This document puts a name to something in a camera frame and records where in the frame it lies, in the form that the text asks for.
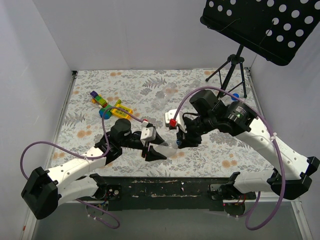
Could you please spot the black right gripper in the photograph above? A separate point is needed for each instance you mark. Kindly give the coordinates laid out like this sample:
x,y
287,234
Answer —
x,y
180,135

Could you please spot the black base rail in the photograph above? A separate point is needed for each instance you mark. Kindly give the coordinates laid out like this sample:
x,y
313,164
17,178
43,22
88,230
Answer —
x,y
161,193

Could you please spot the black music stand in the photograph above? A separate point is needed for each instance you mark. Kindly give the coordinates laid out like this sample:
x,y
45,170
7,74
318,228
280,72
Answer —
x,y
273,29

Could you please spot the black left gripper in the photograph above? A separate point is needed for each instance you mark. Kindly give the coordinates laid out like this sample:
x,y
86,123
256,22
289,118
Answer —
x,y
144,146

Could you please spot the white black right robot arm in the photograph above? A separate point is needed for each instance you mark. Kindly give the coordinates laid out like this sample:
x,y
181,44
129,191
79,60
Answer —
x,y
291,173

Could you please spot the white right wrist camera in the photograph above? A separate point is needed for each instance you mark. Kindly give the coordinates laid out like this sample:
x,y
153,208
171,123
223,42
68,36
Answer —
x,y
174,119

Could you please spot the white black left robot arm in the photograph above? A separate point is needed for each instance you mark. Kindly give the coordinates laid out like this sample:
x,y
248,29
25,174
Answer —
x,y
46,189

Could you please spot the toy block car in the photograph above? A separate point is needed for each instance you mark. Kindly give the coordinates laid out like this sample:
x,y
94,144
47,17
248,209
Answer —
x,y
98,99

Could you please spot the yellow window toy block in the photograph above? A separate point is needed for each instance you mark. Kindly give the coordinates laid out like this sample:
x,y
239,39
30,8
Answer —
x,y
119,112

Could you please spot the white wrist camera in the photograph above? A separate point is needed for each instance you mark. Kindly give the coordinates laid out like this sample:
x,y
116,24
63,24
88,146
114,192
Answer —
x,y
148,134
174,119

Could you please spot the clear bottle blue label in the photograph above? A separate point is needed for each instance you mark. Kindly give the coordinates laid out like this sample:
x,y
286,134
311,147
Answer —
x,y
235,97

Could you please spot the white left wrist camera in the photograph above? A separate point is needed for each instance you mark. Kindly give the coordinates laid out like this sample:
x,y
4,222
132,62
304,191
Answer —
x,y
148,134

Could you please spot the green blue toy blocks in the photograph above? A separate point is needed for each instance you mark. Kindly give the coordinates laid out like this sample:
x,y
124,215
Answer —
x,y
103,112

